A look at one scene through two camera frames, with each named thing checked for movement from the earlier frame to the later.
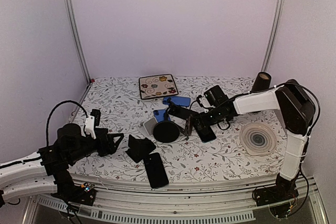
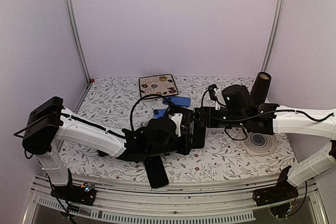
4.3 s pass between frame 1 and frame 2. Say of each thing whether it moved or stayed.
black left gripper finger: moved
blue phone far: stayed
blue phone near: stayed
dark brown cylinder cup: stayed
